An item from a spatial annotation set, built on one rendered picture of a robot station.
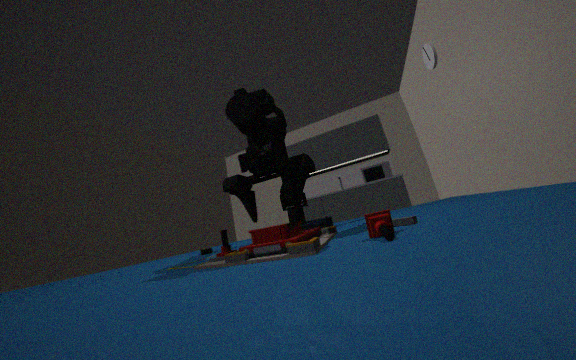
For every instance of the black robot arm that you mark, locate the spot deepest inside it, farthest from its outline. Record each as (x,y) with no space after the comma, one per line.
(247,111)

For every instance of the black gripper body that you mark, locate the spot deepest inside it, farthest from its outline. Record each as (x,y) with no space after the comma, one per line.
(294,164)

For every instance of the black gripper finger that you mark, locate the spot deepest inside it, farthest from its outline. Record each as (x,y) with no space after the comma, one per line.
(247,198)
(298,180)

